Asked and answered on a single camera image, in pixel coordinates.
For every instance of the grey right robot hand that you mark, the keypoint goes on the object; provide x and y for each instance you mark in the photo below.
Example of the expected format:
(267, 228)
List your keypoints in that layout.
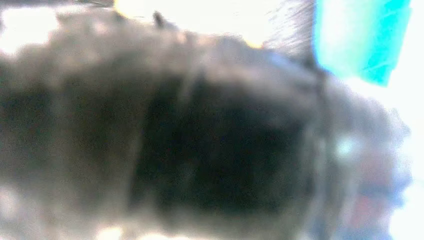
(232, 149)

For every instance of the blue metal shelf rack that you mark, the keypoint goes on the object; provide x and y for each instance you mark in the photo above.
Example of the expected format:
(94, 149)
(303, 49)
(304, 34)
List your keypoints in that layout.
(364, 39)

